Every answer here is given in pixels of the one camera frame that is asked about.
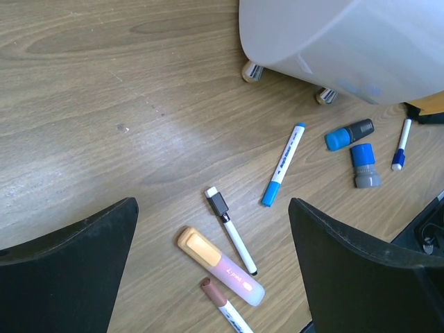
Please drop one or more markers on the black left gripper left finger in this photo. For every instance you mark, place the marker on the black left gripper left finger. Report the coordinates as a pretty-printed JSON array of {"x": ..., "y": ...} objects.
[{"x": 68, "y": 280}]

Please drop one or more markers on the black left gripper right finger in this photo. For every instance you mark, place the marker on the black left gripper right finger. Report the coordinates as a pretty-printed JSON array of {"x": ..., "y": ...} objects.
[{"x": 356, "y": 282}]

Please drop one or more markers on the white rounded drawer organizer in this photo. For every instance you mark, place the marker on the white rounded drawer organizer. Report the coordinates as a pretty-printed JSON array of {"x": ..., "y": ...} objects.
[{"x": 382, "y": 52}]

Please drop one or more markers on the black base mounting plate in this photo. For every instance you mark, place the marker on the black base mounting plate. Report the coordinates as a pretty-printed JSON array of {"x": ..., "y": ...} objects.
[{"x": 424, "y": 234}]

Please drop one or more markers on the white marker brown cap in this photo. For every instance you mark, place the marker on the white marker brown cap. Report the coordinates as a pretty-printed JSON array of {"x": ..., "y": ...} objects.
[{"x": 225, "y": 306}]

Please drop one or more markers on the white marker light blue cap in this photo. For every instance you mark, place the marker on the white marker light blue cap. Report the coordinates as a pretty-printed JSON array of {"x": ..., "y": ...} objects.
[{"x": 283, "y": 165}]

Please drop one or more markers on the pink highlighter orange cap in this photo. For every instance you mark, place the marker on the pink highlighter orange cap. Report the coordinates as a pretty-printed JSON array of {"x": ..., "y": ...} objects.
[{"x": 203, "y": 251}]

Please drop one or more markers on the white marker dark blue cap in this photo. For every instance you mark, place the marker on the white marker dark blue cap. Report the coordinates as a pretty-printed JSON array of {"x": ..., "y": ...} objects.
[{"x": 399, "y": 156}]

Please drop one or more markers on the black highlighter blue cap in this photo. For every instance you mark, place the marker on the black highlighter blue cap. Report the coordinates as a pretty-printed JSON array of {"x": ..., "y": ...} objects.
[{"x": 347, "y": 135}]

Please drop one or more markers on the white marker black cap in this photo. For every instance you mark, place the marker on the white marker black cap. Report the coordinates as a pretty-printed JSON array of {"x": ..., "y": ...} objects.
[{"x": 220, "y": 208}]

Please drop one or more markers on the black cloth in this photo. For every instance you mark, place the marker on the black cloth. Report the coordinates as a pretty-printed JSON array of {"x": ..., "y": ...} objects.
[{"x": 426, "y": 119}]

